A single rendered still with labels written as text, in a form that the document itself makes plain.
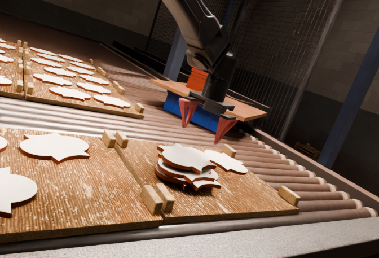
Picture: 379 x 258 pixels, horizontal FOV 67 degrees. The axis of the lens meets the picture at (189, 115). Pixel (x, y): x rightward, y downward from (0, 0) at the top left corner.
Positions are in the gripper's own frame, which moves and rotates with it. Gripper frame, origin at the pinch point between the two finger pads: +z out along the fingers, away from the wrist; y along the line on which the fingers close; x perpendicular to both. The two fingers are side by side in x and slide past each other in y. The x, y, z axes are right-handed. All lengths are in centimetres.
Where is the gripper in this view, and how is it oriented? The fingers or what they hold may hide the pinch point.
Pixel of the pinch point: (200, 132)
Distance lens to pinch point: 70.8
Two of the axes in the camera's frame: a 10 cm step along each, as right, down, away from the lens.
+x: -5.3, 0.3, -8.5
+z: -3.1, 9.2, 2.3
